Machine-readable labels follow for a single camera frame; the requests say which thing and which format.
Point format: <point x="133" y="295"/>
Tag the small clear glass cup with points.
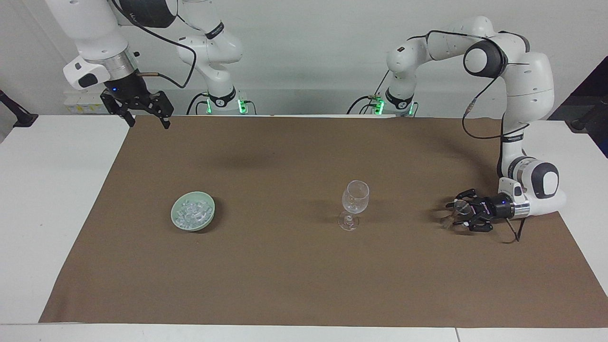
<point x="457" y="213"/>

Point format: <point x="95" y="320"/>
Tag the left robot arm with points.
<point x="529" y="80"/>

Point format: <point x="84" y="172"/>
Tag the pale green bowl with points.
<point x="209" y="216"/>

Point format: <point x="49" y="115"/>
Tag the black stand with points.
<point x="589" y="118"/>
<point x="19" y="116"/>

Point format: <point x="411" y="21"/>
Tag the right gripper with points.
<point x="128" y="88"/>

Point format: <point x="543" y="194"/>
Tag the clear ice cubes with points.
<point x="191" y="211"/>

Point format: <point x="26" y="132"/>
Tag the clear wine glass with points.
<point x="355" y="197"/>

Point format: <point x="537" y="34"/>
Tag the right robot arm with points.
<point x="90" y="28"/>

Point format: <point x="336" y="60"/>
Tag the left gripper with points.
<point x="496" y="207"/>

